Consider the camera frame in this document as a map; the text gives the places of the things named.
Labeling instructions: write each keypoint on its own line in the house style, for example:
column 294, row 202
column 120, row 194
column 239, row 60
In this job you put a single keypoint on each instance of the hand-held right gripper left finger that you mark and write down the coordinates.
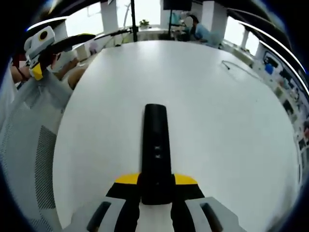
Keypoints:
column 128, row 193

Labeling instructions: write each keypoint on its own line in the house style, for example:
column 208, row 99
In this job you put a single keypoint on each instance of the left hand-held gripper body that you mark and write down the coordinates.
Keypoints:
column 36, row 47

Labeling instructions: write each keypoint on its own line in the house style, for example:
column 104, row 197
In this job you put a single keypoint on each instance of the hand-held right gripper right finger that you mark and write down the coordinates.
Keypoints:
column 186, row 193

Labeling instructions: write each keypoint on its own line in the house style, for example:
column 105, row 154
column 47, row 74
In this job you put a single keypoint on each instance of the black remote control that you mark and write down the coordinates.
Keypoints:
column 157, row 135

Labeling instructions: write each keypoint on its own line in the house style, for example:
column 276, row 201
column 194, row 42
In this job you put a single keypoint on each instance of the person's white shirt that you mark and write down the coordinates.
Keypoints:
column 6, row 96

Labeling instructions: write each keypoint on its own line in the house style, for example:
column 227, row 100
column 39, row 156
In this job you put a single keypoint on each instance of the black tripod stand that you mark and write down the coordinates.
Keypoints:
column 134, row 21

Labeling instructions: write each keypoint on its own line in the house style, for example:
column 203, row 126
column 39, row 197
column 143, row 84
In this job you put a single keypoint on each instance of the small green windowsill plant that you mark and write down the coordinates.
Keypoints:
column 144, row 24

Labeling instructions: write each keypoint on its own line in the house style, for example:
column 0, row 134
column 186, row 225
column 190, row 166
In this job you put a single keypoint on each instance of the grey mesh laundry bag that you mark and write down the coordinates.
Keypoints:
column 26, row 149

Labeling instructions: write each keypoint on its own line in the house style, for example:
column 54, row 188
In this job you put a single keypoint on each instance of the black monitor on stand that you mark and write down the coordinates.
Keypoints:
column 177, row 4

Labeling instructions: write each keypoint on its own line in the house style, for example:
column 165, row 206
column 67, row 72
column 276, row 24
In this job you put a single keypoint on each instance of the blue container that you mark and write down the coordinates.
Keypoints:
column 269, row 69

